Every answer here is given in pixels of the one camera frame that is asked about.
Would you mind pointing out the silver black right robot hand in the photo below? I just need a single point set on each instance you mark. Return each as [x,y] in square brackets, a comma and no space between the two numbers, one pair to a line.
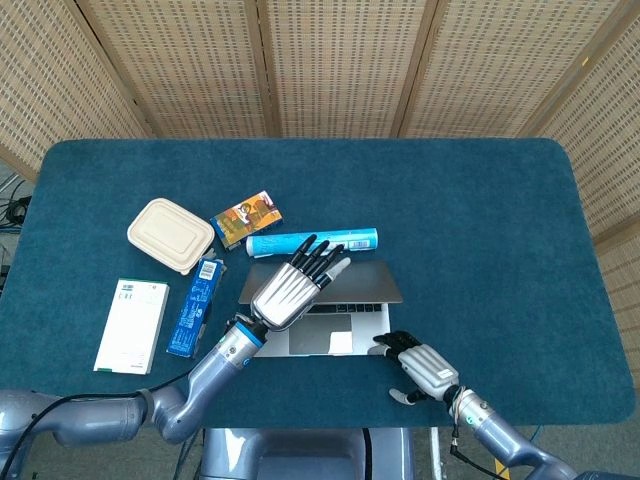
[430,370]

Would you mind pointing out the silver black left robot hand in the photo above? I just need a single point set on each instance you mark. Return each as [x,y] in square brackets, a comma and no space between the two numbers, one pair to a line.
[285,295]

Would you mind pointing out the silver laptop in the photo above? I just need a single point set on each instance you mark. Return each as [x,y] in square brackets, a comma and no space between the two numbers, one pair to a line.
[370,285]

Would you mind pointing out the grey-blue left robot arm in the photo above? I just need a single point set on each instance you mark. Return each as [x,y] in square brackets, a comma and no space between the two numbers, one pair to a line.
[215,370]

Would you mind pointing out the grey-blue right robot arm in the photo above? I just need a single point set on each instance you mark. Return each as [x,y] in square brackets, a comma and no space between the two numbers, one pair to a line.
[500,430]

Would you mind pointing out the woven wooden folding screen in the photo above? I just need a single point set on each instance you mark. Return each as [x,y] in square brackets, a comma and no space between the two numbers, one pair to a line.
[340,65]

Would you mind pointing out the light blue cylindrical tube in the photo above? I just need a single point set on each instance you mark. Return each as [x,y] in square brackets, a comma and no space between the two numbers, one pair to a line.
[270,244]

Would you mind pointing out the orange picture snack box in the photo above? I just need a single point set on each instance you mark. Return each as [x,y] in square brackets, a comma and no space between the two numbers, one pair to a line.
[245,220]

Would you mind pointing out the blue cookie box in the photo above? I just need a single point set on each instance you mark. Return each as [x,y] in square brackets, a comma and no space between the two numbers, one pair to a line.
[192,315]

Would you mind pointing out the beige lidded food container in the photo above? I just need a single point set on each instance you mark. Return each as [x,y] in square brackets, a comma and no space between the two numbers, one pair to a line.
[167,235]

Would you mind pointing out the blue felt table cover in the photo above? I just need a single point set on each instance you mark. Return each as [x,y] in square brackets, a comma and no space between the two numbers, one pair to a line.
[500,250]

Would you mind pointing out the grey-blue robot torso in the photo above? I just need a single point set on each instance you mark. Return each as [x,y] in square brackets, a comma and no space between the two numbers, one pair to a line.
[300,455]

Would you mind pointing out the white flat carton box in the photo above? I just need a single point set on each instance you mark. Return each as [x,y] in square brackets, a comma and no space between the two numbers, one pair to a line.
[132,330]

